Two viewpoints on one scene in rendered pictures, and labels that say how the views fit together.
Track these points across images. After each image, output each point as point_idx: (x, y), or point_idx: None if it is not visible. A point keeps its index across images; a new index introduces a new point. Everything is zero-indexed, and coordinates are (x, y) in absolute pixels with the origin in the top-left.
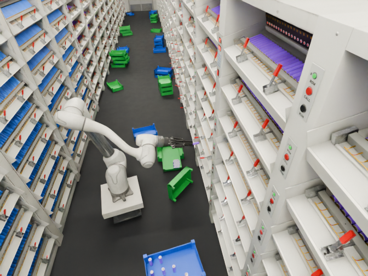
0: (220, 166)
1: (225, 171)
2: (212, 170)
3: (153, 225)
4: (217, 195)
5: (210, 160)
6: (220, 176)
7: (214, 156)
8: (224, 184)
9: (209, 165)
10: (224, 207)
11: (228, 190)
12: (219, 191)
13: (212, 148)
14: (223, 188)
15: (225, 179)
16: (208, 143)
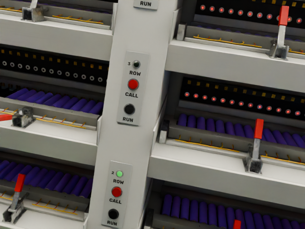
0: (183, 42)
1: (212, 45)
2: (120, 105)
3: None
4: (141, 221)
5: (32, 124)
6: (232, 52)
7: (159, 3)
8: (287, 45)
9: (52, 134)
10: (268, 172)
11: (302, 61)
12: (193, 158)
13: (76, 27)
14: (293, 62)
15: (253, 53)
16: (37, 23)
